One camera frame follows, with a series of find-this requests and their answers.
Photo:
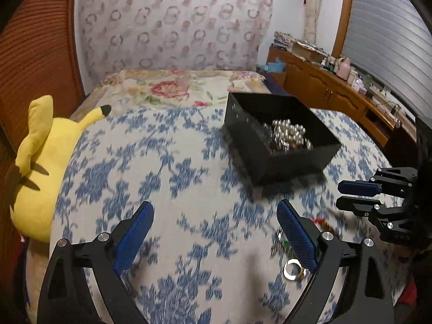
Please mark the grey window blind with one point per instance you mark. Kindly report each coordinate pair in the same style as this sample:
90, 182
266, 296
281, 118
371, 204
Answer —
388, 30

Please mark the wooden louvered wardrobe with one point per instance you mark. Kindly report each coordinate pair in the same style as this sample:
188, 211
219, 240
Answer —
37, 40

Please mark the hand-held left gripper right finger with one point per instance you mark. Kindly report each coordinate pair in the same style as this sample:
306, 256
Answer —
298, 236

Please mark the yellow plush toy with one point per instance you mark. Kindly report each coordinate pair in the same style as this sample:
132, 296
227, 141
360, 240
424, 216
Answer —
44, 162

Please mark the blue floral bedspread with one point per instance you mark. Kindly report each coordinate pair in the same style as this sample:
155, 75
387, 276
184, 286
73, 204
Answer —
189, 182

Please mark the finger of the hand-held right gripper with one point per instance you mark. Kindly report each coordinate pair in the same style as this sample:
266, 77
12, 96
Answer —
359, 206
357, 188

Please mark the white lace curtain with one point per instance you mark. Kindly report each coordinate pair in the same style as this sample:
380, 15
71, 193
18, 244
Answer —
312, 6

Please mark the pink kettle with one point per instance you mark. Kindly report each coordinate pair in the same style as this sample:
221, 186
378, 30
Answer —
345, 68

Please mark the pink tissue pack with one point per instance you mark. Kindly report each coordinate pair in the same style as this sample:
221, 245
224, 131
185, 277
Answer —
360, 89

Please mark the wooden side cabinet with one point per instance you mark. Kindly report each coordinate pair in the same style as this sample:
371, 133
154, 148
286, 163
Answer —
324, 87

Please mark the blue tissue box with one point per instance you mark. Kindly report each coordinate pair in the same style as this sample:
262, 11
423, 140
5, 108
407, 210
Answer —
276, 65

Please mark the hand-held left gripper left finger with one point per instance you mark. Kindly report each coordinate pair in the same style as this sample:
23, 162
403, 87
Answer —
133, 239

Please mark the black jewelry box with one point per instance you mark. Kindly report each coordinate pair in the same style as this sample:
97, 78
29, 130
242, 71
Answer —
293, 167

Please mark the pile of papers and boxes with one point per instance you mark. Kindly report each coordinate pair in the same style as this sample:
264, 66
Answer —
300, 45

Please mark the pink floral quilt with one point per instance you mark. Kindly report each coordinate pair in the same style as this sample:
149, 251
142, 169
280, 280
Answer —
168, 87

